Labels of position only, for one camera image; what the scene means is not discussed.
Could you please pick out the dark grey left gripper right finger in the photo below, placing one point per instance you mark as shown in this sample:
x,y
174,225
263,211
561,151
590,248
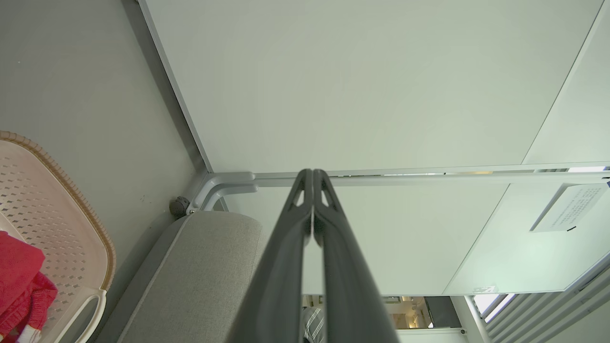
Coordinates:
x,y
348,295

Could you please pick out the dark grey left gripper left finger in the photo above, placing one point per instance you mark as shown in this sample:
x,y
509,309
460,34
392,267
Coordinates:
x,y
279,286

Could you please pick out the red shorts with white stripe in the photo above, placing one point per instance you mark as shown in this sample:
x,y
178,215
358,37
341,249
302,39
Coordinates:
x,y
40,295

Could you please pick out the red jersey with white panel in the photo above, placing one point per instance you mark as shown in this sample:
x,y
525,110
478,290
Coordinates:
x,y
16,262

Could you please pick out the grey fabric sofa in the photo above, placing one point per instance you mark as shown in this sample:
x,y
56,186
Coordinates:
x,y
190,286

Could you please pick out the striped fabric item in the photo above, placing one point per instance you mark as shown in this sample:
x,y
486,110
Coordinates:
x,y
313,326

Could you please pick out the dark screen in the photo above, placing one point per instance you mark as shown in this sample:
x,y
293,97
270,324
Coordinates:
x,y
443,312

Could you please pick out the grey metal partition leg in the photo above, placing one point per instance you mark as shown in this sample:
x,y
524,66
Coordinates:
x,y
224,181

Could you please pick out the black partition caster wheel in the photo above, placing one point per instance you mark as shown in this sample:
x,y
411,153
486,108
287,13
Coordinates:
x,y
179,207

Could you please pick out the grey window blinds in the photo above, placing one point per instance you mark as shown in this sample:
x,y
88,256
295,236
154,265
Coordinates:
x,y
548,314

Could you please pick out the white paper notice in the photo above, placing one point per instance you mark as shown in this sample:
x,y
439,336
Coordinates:
x,y
572,207

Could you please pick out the cream perforated laundry basket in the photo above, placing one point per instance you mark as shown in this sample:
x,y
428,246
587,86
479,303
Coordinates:
x,y
47,200

